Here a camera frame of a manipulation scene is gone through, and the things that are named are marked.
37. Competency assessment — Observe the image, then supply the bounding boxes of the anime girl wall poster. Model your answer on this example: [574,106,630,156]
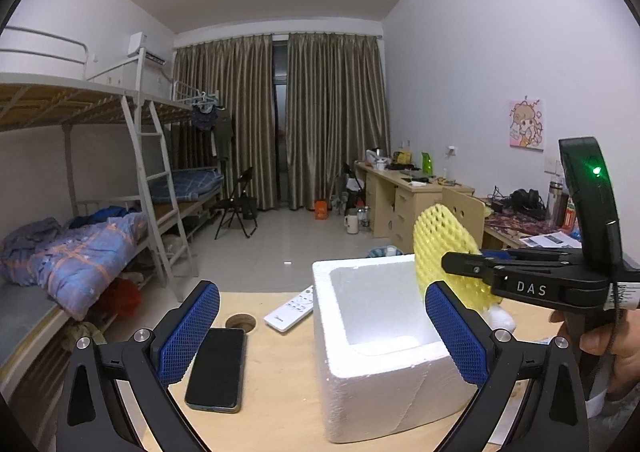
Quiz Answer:
[509,96,544,151]

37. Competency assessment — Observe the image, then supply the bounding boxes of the person's right hand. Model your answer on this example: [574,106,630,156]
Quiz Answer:
[579,310,639,401]

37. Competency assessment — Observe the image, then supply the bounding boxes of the white metal bunk bed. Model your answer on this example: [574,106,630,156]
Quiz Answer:
[1,26,218,399]

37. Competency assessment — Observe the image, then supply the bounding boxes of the yellow foam net sleeve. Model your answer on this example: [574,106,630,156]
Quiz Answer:
[413,204,502,313]

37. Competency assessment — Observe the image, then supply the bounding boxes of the hanging dark clothes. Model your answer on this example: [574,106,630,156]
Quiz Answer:
[190,107,233,167]

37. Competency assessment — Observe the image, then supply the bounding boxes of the black headphones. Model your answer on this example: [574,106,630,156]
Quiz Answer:
[509,189,547,220]

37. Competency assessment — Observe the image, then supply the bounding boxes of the green bottle on desk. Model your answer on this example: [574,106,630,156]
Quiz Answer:
[421,152,434,176]

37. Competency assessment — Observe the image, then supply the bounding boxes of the white electric kettle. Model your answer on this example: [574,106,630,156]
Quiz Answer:
[344,214,359,235]

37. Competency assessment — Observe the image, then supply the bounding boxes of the brown right curtain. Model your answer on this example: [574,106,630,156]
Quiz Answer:
[285,32,390,209]

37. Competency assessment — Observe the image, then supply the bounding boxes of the blue orange plaid quilt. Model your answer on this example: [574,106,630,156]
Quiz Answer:
[1,212,148,321]

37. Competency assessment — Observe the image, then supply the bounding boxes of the brown left curtain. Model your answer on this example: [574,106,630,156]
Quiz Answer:
[175,35,278,211]

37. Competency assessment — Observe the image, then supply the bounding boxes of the black smartphone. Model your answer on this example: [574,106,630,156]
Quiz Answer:
[184,328,246,413]

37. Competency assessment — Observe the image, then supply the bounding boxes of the wooden smiley chair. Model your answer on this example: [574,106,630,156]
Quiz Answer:
[442,188,485,247]

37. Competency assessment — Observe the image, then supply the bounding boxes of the white wall air conditioner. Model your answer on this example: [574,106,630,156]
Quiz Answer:
[127,32,167,66]

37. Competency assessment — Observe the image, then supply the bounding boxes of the printed paper sheet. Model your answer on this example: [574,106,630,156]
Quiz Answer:
[521,231,582,250]

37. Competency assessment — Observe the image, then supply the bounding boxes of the orange box on floor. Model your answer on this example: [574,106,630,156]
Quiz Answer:
[314,200,329,220]

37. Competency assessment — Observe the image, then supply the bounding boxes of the white remote control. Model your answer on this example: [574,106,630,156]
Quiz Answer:
[264,285,314,334]

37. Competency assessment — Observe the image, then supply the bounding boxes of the white styrofoam box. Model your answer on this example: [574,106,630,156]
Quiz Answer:
[312,255,475,443]

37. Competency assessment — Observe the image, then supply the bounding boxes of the black folding chair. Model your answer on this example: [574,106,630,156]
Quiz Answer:
[215,166,258,239]

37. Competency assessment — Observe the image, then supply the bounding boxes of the blue folded far quilt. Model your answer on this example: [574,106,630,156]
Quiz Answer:
[150,168,224,204]

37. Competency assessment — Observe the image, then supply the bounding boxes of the brown curtain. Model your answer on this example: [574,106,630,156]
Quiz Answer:
[285,32,390,209]
[175,35,278,211]

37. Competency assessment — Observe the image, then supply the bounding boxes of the light wooden desk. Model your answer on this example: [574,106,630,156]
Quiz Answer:
[355,161,446,254]

